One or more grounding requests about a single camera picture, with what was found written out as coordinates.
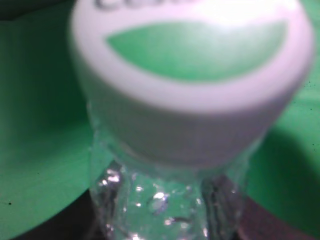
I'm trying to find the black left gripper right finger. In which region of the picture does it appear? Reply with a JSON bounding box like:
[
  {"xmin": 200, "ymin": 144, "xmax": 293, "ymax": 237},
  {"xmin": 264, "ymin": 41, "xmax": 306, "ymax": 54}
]
[{"xmin": 204, "ymin": 174, "xmax": 247, "ymax": 240}]

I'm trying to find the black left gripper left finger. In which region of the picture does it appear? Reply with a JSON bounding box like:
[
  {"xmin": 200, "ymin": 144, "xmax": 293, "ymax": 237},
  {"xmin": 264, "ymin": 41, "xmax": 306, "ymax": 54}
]
[{"xmin": 83, "ymin": 160, "xmax": 123, "ymax": 240}]

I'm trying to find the clear plastic water bottle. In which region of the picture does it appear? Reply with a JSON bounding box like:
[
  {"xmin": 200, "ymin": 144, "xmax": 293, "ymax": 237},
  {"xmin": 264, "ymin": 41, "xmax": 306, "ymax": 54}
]
[{"xmin": 68, "ymin": 0, "xmax": 315, "ymax": 240}]

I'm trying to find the green cloth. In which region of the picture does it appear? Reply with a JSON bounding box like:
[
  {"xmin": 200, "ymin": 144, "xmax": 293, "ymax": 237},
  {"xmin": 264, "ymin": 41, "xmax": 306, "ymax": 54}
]
[{"xmin": 0, "ymin": 1, "xmax": 320, "ymax": 240}]

